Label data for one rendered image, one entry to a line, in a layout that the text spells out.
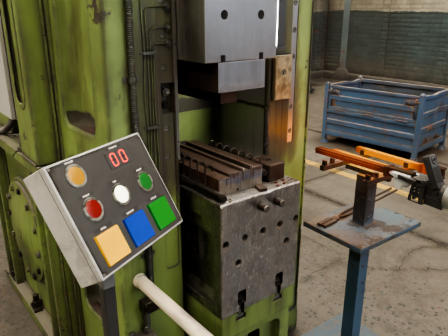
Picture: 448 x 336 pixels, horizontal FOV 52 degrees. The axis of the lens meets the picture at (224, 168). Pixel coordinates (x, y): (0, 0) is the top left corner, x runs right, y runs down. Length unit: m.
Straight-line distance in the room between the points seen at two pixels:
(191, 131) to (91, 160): 0.94
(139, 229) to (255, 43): 0.73
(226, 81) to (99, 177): 0.55
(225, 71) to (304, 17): 0.56
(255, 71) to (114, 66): 0.46
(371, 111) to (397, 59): 4.78
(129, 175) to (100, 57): 0.40
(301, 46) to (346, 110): 3.56
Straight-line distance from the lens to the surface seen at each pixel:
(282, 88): 1.83
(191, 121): 2.02
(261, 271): 1.76
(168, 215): 1.25
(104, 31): 1.41
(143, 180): 1.23
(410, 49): 9.87
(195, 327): 1.43
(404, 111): 5.14
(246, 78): 1.53
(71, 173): 1.09
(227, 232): 1.56
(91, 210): 1.09
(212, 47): 1.43
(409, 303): 2.81
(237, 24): 1.49
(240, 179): 1.60
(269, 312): 1.91
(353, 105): 5.41
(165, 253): 1.70
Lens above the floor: 1.52
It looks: 19 degrees down
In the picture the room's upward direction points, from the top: straight up
